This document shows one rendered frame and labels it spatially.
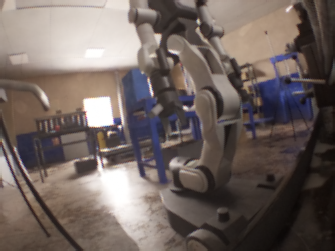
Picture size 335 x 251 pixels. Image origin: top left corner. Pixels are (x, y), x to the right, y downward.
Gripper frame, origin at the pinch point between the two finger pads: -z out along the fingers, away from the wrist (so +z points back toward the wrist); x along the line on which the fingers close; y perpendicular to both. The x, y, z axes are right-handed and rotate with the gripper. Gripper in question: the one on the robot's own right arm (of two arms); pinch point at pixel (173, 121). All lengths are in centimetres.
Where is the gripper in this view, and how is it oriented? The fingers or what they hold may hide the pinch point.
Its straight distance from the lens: 57.7
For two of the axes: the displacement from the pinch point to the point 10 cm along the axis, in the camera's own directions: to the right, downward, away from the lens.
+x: 4.4, -2.9, -8.5
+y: 8.5, -1.7, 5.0
